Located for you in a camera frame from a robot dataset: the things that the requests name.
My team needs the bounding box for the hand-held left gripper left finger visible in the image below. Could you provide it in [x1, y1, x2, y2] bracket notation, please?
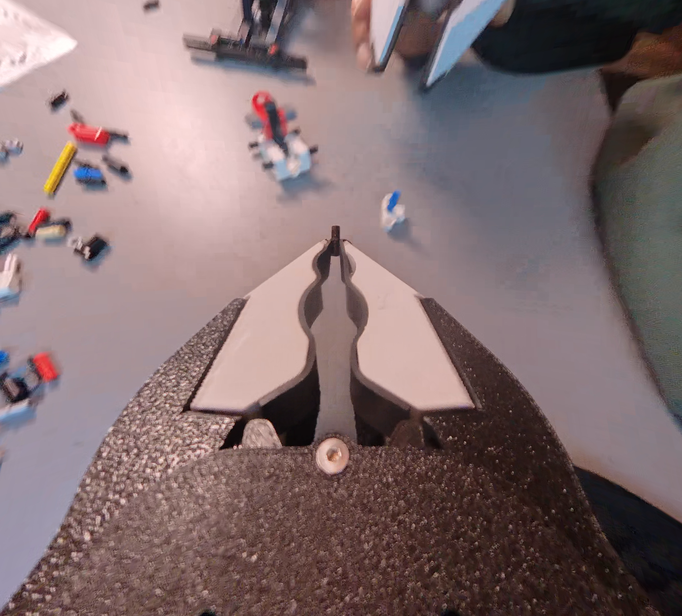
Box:
[190, 240, 331, 417]

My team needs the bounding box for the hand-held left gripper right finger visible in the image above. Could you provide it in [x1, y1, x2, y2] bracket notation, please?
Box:
[340, 241, 476, 415]

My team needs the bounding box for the person's right hand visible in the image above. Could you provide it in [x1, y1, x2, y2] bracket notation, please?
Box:
[351, 0, 444, 71]

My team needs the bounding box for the large toy brick model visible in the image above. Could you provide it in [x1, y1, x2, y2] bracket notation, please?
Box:
[184, 0, 315, 71]

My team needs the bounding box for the small red white brick assembly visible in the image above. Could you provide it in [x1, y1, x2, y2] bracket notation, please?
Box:
[246, 91, 319, 182]

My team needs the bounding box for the pile of small toy bricks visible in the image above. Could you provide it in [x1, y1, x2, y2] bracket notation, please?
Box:
[0, 203, 113, 425]

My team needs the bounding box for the person's green sweatshirt torso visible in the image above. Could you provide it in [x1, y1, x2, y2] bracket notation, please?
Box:
[590, 74, 682, 433]

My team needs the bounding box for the yellow toy beam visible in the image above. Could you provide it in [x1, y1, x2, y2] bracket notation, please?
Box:
[44, 141, 78, 196]

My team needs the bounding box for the red connector with black axle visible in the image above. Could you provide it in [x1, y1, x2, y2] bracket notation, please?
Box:
[68, 123, 129, 145]

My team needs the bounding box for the paper instruction sheet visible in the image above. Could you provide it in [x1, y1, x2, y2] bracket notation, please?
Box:
[0, 0, 78, 89]

